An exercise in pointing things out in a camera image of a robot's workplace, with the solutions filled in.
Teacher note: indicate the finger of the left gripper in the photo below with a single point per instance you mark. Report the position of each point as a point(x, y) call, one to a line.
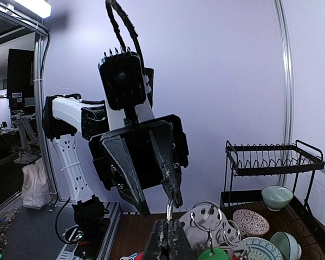
point(161, 136)
point(116, 151)

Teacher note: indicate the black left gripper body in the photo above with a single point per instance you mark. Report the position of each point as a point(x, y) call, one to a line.
point(141, 151)

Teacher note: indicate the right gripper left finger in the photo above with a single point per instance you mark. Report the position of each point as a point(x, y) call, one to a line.
point(157, 245)

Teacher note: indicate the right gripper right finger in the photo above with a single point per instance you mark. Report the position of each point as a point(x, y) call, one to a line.
point(178, 245)

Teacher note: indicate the green key tag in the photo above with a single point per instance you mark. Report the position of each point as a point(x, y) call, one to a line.
point(215, 254)

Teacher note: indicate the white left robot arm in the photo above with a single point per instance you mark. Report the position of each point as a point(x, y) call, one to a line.
point(64, 117)

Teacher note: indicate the spare keyring on floor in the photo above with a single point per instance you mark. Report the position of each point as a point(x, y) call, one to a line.
point(6, 220)

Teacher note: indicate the red patterned bowl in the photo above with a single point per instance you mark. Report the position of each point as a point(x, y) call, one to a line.
point(250, 223)

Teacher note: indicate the yellow blue patterned bowl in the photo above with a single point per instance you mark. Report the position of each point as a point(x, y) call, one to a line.
point(262, 249)

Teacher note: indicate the white bag on floor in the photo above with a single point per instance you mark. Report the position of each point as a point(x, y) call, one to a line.
point(35, 191)

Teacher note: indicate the celadon green bowl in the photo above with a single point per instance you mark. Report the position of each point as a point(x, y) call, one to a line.
point(276, 197)

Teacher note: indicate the light blue bowl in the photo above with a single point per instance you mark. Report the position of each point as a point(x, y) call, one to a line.
point(287, 245)

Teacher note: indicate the black wire dish rack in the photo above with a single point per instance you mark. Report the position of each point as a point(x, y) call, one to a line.
point(251, 168)

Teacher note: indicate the right aluminium wall post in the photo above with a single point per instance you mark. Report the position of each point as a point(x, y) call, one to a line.
point(289, 90)

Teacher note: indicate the aluminium wall post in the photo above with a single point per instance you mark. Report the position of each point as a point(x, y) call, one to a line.
point(42, 41)
point(289, 90)

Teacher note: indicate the left aluminium wall post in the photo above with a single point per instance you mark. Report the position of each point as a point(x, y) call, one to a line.
point(42, 41)

